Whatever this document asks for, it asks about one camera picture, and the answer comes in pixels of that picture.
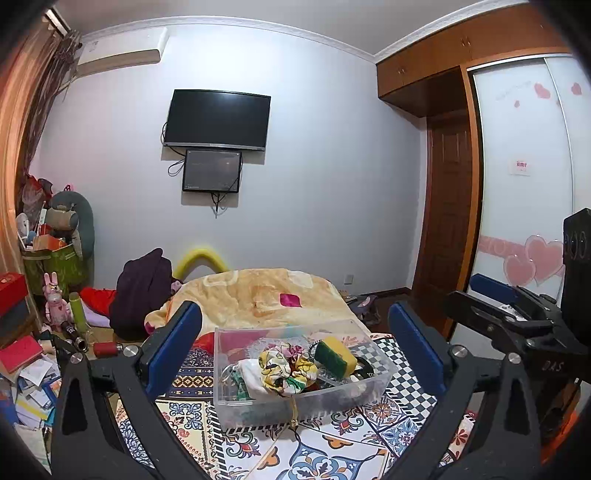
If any small black monitor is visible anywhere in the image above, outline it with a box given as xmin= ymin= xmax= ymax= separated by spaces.
xmin=182 ymin=148 xmax=243 ymax=194

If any yellow floral scrunchie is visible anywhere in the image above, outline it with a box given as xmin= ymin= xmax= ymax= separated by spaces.
xmin=257 ymin=347 xmax=320 ymax=397

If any white cloth pouch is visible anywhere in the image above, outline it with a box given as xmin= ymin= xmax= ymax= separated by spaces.
xmin=237 ymin=357 xmax=279 ymax=399

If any brown curtain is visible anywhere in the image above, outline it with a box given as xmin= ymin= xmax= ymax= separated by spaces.
xmin=0 ymin=25 xmax=82 ymax=280

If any yellow green sponge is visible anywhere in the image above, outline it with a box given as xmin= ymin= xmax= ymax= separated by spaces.
xmin=313 ymin=336 xmax=358 ymax=380

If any green bottle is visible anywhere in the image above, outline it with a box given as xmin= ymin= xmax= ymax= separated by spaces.
xmin=68 ymin=292 xmax=89 ymax=334

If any wooden wardrobe with heart stickers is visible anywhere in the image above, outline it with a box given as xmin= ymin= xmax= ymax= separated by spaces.
xmin=375 ymin=0 xmax=591 ymax=324

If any yellow fleece blanket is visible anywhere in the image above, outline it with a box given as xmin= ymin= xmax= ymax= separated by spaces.
xmin=144 ymin=268 xmax=371 ymax=345

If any grey plush toy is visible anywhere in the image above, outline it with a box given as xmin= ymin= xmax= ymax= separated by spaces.
xmin=48 ymin=190 xmax=96 ymax=260

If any yellow foam tube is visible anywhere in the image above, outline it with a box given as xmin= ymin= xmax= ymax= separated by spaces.
xmin=173 ymin=246 xmax=230 ymax=282

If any red garment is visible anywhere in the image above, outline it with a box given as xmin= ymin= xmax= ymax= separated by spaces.
xmin=79 ymin=287 xmax=116 ymax=320

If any red book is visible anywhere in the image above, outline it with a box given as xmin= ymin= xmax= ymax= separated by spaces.
xmin=0 ymin=335 xmax=45 ymax=376

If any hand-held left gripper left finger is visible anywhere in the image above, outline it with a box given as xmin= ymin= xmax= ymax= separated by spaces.
xmin=50 ymin=300 xmax=218 ymax=480

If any green paper bag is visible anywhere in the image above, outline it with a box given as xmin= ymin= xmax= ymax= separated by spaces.
xmin=22 ymin=242 xmax=89 ymax=297

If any red plastic bag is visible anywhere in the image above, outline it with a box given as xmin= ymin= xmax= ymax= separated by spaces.
xmin=20 ymin=174 xmax=54 ymax=219

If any pile of papers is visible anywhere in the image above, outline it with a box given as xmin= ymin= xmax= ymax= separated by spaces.
xmin=0 ymin=342 xmax=64 ymax=463

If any white air conditioner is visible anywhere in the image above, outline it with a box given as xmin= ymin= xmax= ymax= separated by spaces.
xmin=76 ymin=27 xmax=169 ymax=77

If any red box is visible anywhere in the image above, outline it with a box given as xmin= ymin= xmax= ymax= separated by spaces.
xmin=0 ymin=272 xmax=28 ymax=319

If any wall-mounted black television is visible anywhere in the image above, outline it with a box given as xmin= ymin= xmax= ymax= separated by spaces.
xmin=161 ymin=89 xmax=272 ymax=152

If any clear plastic storage box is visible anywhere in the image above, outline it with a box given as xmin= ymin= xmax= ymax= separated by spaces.
xmin=213 ymin=318 xmax=399 ymax=433

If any pink bunny toy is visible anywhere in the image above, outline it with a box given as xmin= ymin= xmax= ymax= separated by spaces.
xmin=42 ymin=272 xmax=73 ymax=326

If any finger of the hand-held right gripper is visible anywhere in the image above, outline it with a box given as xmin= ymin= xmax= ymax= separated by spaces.
xmin=442 ymin=291 xmax=557 ymax=357
xmin=469 ymin=273 xmax=563 ymax=325

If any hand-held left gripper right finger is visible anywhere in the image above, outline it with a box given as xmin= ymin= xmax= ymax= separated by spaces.
xmin=387 ymin=301 xmax=542 ymax=480

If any dark purple clothes pile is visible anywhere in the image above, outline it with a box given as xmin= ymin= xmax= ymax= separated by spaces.
xmin=109 ymin=248 xmax=174 ymax=343

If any black metal flashlight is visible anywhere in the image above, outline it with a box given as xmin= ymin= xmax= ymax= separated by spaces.
xmin=60 ymin=320 xmax=91 ymax=354

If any patterned bed sheet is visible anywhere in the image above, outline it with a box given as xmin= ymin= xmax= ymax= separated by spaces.
xmin=113 ymin=318 xmax=486 ymax=480

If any brown wooden door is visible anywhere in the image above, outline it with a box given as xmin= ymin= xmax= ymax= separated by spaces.
xmin=412 ymin=115 xmax=477 ymax=297

